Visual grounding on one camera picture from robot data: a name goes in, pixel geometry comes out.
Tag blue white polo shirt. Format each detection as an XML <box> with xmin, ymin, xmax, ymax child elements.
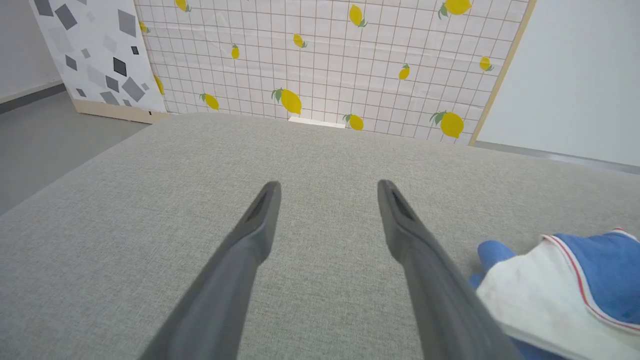
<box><xmin>469</xmin><ymin>228</ymin><xmax>640</xmax><ymax>360</ymax></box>

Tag white rectangular box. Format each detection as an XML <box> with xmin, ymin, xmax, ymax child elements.
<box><xmin>288</xmin><ymin>116</ymin><xmax>346</xmax><ymax>130</ymax></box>

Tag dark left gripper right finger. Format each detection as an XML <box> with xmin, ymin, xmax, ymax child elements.
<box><xmin>376</xmin><ymin>179</ymin><xmax>522</xmax><ymax>360</ymax></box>

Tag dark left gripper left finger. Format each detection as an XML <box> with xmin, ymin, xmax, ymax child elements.
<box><xmin>139</xmin><ymin>181</ymin><xmax>282</xmax><ymax>360</ymax></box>

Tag lemon print grid panel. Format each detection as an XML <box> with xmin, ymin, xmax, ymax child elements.
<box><xmin>133</xmin><ymin>0</ymin><xmax>539</xmax><ymax>146</ymax></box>

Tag grey terrazzo print panel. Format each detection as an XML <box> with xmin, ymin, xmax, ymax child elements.
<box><xmin>28</xmin><ymin>0</ymin><xmax>171</xmax><ymax>125</ymax></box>

